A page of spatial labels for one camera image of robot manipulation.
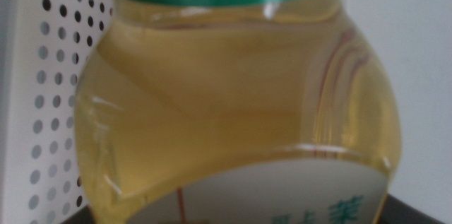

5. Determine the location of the white perforated plastic basket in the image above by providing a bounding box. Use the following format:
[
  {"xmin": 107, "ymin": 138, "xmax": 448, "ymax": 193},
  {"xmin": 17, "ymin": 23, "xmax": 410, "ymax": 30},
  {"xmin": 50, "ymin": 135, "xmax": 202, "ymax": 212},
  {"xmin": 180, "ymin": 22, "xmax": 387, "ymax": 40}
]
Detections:
[{"xmin": 0, "ymin": 0, "xmax": 117, "ymax": 224}]

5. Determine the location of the yellow tea bottle green label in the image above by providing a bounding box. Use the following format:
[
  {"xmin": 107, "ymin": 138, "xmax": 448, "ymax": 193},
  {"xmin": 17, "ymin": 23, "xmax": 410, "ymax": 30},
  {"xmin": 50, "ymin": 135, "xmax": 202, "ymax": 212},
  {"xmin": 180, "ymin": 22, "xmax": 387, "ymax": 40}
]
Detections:
[{"xmin": 73, "ymin": 0, "xmax": 403, "ymax": 224}]

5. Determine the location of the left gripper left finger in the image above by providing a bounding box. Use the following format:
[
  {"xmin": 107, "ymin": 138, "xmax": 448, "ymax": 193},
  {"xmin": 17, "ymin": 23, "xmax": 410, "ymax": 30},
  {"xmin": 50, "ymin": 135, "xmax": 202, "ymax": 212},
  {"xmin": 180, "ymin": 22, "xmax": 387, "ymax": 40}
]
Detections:
[{"xmin": 60, "ymin": 206, "xmax": 94, "ymax": 224}]

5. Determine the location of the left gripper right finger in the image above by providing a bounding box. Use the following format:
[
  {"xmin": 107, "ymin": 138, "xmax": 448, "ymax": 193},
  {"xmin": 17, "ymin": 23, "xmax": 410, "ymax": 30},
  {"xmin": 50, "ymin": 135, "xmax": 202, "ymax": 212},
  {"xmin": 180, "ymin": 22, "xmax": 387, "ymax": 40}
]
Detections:
[{"xmin": 376, "ymin": 194, "xmax": 446, "ymax": 224}]

